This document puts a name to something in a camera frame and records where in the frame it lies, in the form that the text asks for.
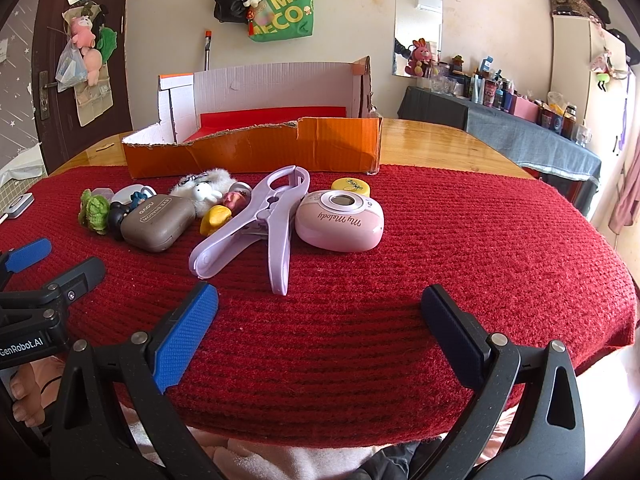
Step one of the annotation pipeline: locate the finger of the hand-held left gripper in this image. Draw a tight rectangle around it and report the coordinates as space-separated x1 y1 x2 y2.
0 238 52 276
0 257 107 321

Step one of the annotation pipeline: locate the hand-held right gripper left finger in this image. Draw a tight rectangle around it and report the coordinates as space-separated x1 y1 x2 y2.
50 281 223 480

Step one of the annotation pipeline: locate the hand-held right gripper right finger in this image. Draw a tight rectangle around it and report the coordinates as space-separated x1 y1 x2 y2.
420 284 587 480

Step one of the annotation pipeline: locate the green cabbage toy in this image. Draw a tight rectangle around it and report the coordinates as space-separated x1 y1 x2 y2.
77 189 112 235

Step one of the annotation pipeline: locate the black-haired small figurine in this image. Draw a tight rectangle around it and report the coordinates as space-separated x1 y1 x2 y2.
106 187 156 241

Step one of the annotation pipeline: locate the brown rounded case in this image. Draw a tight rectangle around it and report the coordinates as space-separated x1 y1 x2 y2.
120 194 197 253

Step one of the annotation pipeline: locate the white round container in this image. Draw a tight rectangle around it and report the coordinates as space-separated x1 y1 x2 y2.
114 185 146 206

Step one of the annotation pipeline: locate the pink and yellow figure toy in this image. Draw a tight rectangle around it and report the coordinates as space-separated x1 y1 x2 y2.
200 182 253 236

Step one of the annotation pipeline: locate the large purple plastic clip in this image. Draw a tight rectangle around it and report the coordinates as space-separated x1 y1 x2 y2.
188 165 311 296

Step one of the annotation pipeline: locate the white plush toy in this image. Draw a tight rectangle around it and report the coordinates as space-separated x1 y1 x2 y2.
169 169 237 211

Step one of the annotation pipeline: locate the orange cardboard box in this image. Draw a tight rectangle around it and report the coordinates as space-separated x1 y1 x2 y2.
121 56 384 180

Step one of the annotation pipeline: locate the person's left hand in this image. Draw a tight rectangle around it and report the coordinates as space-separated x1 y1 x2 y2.
10 360 66 428

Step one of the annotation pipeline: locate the small white grey device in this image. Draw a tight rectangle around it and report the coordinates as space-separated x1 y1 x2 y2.
5 194 35 218

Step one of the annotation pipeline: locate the grid cutting mat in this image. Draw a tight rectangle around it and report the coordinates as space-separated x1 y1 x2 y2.
0 180 23 213

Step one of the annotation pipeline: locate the red knitted mat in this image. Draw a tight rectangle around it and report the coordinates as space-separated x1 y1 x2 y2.
0 162 638 446

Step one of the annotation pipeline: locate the peach plush toy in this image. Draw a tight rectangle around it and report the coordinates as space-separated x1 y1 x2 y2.
82 47 104 86

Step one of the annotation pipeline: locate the dark brown door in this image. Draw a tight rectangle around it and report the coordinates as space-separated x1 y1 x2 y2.
30 0 133 173

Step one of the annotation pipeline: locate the side table with clutter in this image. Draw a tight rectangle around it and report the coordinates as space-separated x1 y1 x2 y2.
397 86 602 211

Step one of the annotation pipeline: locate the green plush toy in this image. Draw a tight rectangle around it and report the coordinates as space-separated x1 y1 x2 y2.
97 27 118 61

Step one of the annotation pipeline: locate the pink hanging cloth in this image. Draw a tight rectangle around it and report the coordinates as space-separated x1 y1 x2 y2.
609 150 640 233

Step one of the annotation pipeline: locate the row of bottles and jars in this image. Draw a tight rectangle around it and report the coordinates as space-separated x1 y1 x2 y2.
425 55 593 146

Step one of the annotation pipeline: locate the white wardrobe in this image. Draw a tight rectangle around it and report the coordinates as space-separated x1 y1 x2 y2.
550 12 628 111

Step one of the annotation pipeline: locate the green tote bag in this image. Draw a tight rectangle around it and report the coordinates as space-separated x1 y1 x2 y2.
248 0 317 43

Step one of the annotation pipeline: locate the leopard print bag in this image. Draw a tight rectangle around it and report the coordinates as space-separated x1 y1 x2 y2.
549 0 608 26

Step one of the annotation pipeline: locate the metal door handle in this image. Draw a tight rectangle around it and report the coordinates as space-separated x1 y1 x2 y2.
39 72 57 121

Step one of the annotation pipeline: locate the star print wall sheet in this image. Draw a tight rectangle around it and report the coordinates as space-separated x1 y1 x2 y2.
0 2 43 171

